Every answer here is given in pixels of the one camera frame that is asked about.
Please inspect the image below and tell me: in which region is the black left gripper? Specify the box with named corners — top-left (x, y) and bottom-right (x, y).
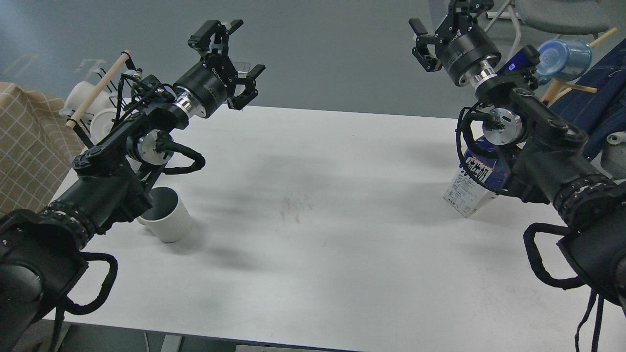
top-left (174, 20), bottom-right (266, 118)

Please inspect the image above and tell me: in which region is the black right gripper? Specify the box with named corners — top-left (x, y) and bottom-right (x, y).
top-left (409, 0), bottom-right (501, 87)

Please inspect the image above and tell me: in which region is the white ribbed mug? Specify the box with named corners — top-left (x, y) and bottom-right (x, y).
top-left (137, 187), bottom-right (194, 243)

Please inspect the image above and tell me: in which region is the blue white milk carton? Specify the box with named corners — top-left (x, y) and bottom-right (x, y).
top-left (442, 150), bottom-right (508, 218)

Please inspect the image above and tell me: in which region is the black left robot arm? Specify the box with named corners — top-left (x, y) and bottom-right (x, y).
top-left (1, 19), bottom-right (265, 352)

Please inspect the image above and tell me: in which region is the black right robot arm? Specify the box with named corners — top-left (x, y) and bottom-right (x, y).
top-left (409, 0), bottom-right (626, 352)

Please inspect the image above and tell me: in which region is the white cup on rack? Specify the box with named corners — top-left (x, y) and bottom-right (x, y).
top-left (59, 81), bottom-right (114, 119)
top-left (89, 108), bottom-right (117, 145)

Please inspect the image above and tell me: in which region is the blue mug on stand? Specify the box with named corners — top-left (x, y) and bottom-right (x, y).
top-left (534, 39), bottom-right (593, 86)

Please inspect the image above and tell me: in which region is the wooden mug tree stand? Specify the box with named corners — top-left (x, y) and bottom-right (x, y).
top-left (538, 27), bottom-right (618, 107)

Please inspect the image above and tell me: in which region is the grey office chair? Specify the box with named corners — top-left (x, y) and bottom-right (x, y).
top-left (485, 0), bottom-right (612, 49)

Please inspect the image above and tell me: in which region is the dark blue denim cloth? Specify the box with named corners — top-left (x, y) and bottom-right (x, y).
top-left (550, 40), bottom-right (626, 160)

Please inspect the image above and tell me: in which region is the beige checkered cloth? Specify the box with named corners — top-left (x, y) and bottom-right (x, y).
top-left (0, 82), bottom-right (83, 215)

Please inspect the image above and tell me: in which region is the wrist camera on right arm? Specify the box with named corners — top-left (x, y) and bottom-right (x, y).
top-left (496, 44), bottom-right (540, 76)

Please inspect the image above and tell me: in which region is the black wire cup rack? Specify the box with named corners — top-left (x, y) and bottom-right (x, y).
top-left (67, 50), bottom-right (143, 149)

